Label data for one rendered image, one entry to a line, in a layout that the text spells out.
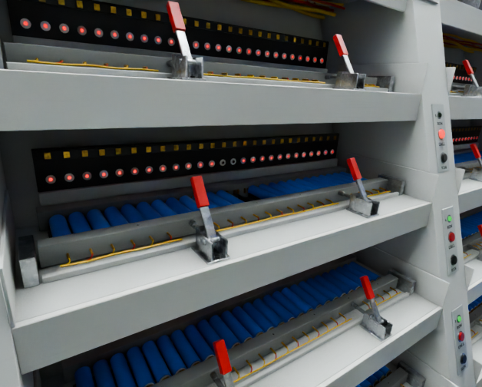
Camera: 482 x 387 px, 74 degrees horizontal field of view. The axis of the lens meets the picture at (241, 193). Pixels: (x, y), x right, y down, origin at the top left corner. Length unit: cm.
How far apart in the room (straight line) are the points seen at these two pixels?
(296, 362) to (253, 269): 18
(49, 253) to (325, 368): 37
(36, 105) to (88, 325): 18
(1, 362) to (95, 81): 22
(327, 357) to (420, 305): 23
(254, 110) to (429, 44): 41
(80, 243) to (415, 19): 62
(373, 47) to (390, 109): 18
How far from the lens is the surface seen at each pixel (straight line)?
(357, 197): 52
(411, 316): 65
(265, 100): 39
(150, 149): 47
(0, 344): 31
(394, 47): 69
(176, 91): 33
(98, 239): 36
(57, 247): 36
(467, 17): 90
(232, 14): 67
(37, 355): 32
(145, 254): 35
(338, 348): 54
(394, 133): 67
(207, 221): 35
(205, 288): 34
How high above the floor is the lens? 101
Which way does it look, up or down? 3 degrees down
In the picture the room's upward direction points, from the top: 7 degrees counter-clockwise
